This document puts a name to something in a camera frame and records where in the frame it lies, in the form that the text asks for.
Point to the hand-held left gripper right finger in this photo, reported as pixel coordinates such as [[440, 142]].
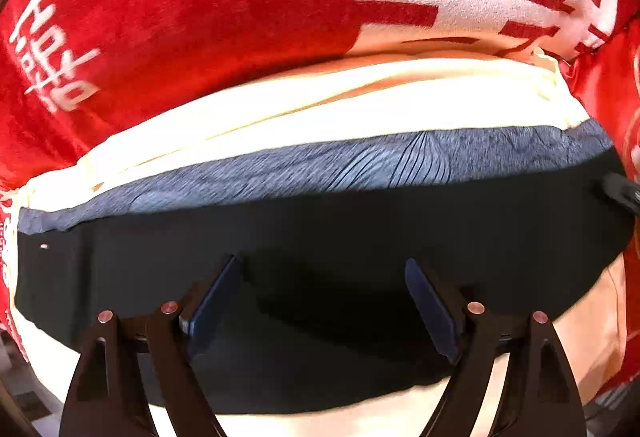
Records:
[[431, 307]]

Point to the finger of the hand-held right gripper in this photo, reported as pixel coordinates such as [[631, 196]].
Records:
[[622, 192]]

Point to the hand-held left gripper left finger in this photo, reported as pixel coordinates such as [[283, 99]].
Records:
[[216, 302]]

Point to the black pants grey patterned waistband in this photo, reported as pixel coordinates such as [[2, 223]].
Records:
[[325, 227]]

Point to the cream quilted mat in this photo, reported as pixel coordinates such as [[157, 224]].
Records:
[[350, 87]]

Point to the red printed blanket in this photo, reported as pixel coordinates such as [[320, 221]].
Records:
[[175, 7]]

